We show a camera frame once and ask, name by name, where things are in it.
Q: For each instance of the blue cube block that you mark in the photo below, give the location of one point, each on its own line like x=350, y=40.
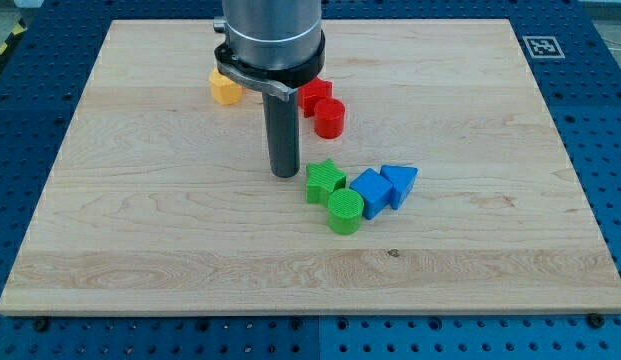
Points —
x=375, y=191

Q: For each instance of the black cylindrical pointer rod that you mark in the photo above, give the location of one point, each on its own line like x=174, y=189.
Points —
x=282, y=130

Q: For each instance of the blue triangle block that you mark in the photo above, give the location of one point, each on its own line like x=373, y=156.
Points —
x=402, y=179

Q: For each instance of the white fiducial marker tag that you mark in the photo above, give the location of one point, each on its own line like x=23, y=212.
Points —
x=543, y=47

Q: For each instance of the green cylinder block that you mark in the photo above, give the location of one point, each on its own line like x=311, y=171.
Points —
x=345, y=208

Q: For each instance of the yellow hexagon block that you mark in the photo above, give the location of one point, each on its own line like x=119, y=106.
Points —
x=223, y=89

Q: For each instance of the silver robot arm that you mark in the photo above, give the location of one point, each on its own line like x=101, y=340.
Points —
x=271, y=46

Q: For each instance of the green star block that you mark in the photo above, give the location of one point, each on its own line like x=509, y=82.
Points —
x=322, y=180

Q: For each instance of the red cylinder block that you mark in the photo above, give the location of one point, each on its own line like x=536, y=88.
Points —
x=329, y=118

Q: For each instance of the wooden board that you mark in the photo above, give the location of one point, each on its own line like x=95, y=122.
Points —
x=161, y=201

